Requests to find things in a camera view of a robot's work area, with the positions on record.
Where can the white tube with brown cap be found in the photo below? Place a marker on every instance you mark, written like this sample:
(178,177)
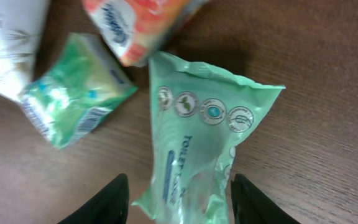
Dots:
(21,28)

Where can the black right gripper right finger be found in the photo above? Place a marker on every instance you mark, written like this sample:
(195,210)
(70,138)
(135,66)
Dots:
(251,206)

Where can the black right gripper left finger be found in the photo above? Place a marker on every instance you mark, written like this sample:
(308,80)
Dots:
(109,206)

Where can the orange small tissue pack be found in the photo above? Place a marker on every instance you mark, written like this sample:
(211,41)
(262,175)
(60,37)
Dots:
(135,29)

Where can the teal wet wipes pack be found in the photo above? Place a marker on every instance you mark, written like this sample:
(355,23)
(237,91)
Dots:
(199,114)

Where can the green small tissue pack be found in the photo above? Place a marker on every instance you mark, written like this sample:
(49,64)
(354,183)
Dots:
(84,85)

